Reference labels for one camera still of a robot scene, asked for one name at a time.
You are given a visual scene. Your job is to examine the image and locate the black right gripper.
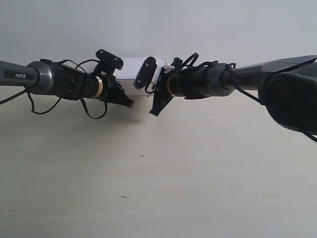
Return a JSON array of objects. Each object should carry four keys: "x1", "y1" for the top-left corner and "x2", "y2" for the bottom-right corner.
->
[{"x1": 149, "y1": 75, "x2": 173, "y2": 116}]

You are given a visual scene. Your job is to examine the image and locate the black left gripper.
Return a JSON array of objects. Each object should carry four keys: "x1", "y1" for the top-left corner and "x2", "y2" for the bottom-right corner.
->
[{"x1": 100, "y1": 75, "x2": 134, "y2": 108}]

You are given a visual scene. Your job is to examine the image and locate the white lidded plastic container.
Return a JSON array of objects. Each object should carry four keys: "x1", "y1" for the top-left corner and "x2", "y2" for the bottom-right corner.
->
[{"x1": 114, "y1": 57, "x2": 169, "y2": 97}]

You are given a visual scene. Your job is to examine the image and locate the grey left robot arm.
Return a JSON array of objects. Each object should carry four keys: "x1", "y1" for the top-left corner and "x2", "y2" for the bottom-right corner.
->
[{"x1": 0, "y1": 59, "x2": 134, "y2": 108}]

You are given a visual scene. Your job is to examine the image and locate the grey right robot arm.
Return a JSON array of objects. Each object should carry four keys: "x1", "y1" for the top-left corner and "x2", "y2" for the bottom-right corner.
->
[{"x1": 150, "y1": 55, "x2": 317, "y2": 141}]

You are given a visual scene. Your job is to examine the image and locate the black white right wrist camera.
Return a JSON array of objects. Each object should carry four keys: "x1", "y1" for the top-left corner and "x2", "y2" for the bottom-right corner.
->
[{"x1": 133, "y1": 57, "x2": 167, "y2": 90}]

